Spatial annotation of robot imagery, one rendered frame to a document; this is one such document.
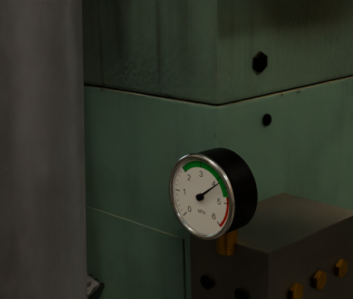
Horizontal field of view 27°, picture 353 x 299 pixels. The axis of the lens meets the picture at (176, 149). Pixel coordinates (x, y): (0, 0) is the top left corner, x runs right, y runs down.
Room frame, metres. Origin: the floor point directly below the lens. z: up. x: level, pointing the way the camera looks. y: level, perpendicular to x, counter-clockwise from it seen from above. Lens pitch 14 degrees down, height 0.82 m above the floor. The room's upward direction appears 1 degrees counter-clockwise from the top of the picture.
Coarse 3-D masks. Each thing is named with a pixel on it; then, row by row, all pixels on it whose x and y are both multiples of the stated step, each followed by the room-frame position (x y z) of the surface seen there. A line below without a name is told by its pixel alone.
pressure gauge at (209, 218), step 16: (192, 160) 0.51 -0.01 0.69; (208, 160) 0.49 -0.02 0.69; (224, 160) 0.50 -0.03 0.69; (240, 160) 0.50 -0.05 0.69; (176, 176) 0.52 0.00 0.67; (192, 176) 0.51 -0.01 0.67; (208, 176) 0.50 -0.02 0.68; (224, 176) 0.48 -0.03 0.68; (240, 176) 0.49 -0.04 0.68; (176, 192) 0.52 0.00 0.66; (192, 192) 0.51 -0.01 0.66; (208, 192) 0.50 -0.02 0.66; (224, 192) 0.49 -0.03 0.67; (240, 192) 0.49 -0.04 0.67; (256, 192) 0.50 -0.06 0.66; (176, 208) 0.52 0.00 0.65; (192, 208) 0.51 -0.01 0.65; (208, 208) 0.50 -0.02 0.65; (224, 208) 0.49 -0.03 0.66; (240, 208) 0.48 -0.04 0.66; (192, 224) 0.51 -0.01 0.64; (208, 224) 0.50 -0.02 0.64; (224, 224) 0.48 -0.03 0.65; (240, 224) 0.49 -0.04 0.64; (224, 240) 0.51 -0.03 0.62
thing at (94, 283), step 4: (88, 272) 0.57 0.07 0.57; (88, 276) 0.56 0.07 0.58; (92, 276) 0.56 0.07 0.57; (88, 280) 0.55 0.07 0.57; (92, 280) 0.56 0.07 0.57; (96, 280) 0.56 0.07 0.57; (88, 284) 0.55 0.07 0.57; (92, 284) 0.55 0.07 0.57; (96, 284) 0.55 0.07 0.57; (100, 284) 0.56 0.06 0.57; (88, 288) 0.55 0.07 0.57; (92, 288) 0.55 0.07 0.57; (96, 288) 0.55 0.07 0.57; (100, 288) 0.56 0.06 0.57; (88, 292) 0.55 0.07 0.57; (92, 292) 0.55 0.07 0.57; (96, 292) 0.55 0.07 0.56; (100, 292) 0.56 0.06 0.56; (88, 296) 0.55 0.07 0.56; (92, 296) 0.55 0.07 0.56; (96, 296) 0.56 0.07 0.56
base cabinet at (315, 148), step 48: (96, 96) 0.68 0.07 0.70; (144, 96) 0.64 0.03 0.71; (288, 96) 0.64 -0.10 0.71; (336, 96) 0.69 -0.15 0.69; (96, 144) 0.68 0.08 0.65; (144, 144) 0.64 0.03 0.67; (192, 144) 0.59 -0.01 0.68; (240, 144) 0.59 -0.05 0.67; (288, 144) 0.64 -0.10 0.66; (336, 144) 0.69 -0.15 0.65; (96, 192) 0.69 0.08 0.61; (144, 192) 0.64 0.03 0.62; (288, 192) 0.64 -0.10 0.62; (336, 192) 0.69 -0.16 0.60; (96, 240) 0.69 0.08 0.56; (144, 240) 0.63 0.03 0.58; (144, 288) 0.64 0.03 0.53
